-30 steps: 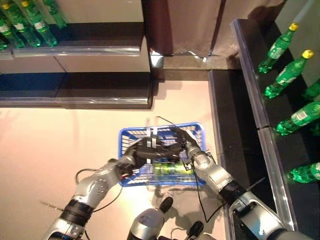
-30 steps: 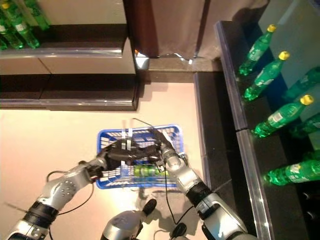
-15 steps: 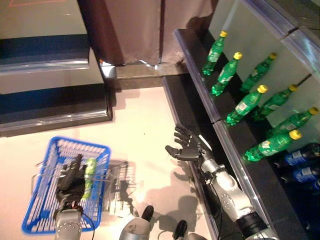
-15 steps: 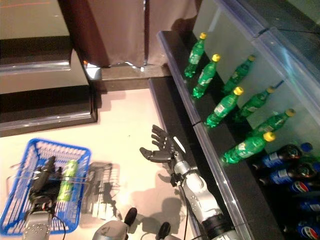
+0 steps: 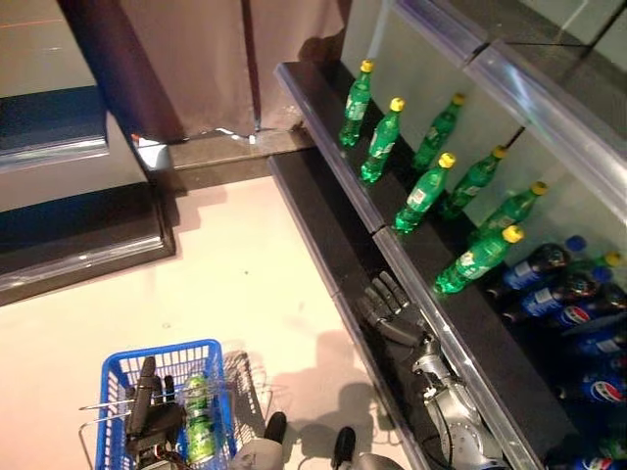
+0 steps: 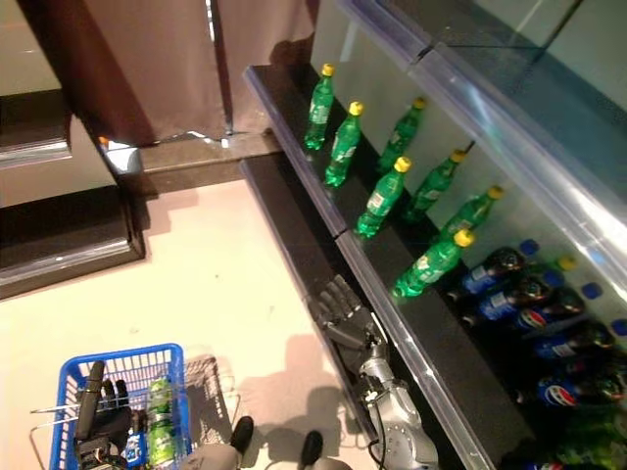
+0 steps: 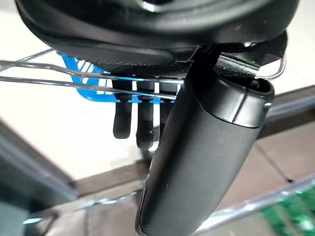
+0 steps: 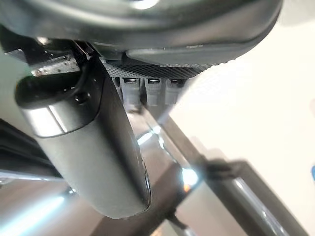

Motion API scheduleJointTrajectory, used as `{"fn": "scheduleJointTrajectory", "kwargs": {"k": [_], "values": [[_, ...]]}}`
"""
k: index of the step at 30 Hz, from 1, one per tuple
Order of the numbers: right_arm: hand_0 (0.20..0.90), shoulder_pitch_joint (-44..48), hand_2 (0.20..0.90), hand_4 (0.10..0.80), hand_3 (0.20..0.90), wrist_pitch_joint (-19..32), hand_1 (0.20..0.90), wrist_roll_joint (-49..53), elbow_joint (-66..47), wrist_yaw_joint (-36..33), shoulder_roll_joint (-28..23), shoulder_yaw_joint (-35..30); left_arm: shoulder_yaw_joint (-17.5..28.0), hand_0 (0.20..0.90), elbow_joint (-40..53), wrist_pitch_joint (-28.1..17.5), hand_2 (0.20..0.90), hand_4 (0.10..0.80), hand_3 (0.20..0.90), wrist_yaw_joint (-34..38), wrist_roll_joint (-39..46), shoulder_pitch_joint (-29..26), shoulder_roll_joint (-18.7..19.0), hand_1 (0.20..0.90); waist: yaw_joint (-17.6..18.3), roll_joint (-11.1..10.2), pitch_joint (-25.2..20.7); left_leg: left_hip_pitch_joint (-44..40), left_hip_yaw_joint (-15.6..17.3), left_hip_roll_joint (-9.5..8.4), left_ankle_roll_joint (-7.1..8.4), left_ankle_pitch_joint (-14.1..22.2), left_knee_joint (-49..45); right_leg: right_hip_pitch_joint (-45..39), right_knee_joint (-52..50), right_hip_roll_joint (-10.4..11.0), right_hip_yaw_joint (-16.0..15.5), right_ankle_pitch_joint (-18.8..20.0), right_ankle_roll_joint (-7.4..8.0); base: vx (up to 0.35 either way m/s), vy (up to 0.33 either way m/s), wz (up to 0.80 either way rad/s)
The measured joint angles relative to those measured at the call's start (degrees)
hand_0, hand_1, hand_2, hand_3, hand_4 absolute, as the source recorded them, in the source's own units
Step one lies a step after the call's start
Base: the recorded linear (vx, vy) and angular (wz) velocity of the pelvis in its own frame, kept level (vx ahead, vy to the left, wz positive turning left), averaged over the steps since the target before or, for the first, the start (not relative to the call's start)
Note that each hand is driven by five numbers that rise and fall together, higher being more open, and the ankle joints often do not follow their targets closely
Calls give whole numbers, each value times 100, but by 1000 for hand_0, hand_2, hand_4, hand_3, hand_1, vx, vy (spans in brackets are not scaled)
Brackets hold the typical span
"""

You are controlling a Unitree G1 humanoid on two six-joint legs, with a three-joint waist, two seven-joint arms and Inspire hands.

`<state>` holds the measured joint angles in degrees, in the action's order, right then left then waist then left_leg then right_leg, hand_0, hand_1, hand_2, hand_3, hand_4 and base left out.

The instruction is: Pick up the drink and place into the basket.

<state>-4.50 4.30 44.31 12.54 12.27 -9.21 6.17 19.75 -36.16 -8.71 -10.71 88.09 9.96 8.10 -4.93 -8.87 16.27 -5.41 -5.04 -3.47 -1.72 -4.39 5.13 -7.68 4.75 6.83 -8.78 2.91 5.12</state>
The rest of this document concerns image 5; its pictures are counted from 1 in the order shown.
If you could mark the black shelf base plinth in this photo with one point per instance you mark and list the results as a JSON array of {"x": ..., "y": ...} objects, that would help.
[{"x": 318, "y": 220}]

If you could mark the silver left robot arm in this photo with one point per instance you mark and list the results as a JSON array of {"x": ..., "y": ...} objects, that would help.
[{"x": 157, "y": 461}]

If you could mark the green Sprite bottle yellow cap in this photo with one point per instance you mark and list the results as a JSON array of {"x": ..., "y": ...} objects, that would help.
[
  {"x": 612, "y": 258},
  {"x": 421, "y": 196},
  {"x": 382, "y": 144},
  {"x": 355, "y": 110},
  {"x": 475, "y": 262}
]

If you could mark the dark side display stand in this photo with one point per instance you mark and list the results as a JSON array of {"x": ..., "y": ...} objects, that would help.
[{"x": 73, "y": 235}]

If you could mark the silver left robot leg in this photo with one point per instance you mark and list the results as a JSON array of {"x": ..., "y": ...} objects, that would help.
[{"x": 264, "y": 450}]

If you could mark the dark stone floor ledge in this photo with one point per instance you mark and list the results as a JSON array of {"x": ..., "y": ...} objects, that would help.
[{"x": 220, "y": 156}]

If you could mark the blue plastic shopping basket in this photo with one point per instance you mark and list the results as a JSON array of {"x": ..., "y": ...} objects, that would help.
[{"x": 161, "y": 345}]

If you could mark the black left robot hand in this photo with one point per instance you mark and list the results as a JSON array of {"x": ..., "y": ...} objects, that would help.
[{"x": 147, "y": 421}]

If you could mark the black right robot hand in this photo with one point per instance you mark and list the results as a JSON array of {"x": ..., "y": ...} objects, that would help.
[{"x": 397, "y": 323}]

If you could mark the shiny curtain pole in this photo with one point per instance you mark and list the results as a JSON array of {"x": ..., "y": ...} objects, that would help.
[{"x": 251, "y": 63}]

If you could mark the brown cloth curtain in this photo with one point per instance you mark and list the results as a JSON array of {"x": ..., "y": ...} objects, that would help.
[{"x": 196, "y": 63}]

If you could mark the dark metal shelf board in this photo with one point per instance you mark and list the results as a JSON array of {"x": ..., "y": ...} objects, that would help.
[
  {"x": 553, "y": 122},
  {"x": 465, "y": 318}
]

